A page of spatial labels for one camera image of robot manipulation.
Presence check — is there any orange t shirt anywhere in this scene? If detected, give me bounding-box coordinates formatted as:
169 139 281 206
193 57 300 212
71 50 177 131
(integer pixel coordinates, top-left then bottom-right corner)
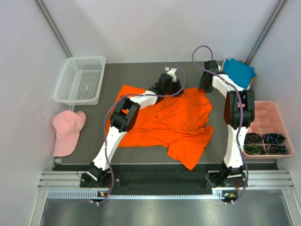
119 88 214 170

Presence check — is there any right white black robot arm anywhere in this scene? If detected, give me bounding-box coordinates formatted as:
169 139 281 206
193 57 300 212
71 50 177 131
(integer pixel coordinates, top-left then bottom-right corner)
199 60 255 186

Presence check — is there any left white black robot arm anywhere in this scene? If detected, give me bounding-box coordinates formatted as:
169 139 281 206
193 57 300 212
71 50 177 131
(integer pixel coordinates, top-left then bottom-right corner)
87 68 183 187

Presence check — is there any folded blue t shirt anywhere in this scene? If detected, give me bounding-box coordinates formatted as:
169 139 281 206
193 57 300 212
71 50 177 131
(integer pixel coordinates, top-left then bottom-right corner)
222 58 256 89

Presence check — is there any pink compartment organizer tray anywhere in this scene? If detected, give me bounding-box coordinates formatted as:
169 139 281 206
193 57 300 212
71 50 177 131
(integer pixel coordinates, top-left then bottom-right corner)
243 101 294 160

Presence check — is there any dark green rolled sock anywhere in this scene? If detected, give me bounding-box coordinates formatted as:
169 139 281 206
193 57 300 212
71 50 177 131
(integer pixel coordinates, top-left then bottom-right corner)
244 145 267 155

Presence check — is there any white perforated plastic basket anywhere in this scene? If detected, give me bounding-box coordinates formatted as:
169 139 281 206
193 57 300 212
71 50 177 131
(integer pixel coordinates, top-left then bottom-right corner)
54 56 106 105

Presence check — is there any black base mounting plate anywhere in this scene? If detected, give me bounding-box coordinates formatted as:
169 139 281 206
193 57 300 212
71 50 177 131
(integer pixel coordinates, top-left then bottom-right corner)
80 169 246 192

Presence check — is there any pink baseball cap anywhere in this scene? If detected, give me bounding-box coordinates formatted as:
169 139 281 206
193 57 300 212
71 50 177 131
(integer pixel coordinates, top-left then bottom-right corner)
52 110 86 157

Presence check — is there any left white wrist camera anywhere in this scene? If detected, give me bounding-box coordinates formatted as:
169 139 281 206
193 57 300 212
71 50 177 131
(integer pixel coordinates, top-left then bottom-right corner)
165 66 177 82

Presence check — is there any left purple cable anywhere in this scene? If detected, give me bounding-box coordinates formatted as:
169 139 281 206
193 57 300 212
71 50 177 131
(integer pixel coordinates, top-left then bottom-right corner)
90 64 186 205

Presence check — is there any purple cable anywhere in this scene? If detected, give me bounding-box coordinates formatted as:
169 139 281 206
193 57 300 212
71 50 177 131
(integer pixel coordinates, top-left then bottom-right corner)
191 45 249 205
90 64 186 205

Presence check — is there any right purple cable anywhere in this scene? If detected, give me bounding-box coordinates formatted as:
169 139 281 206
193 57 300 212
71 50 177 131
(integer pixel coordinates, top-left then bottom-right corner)
191 45 249 205

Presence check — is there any aluminium frame rail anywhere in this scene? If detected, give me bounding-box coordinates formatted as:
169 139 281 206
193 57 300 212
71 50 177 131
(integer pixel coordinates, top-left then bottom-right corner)
38 170 293 190

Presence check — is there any grey slotted cable duct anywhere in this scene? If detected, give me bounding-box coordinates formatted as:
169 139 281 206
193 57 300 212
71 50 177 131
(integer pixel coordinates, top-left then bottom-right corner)
47 190 225 200

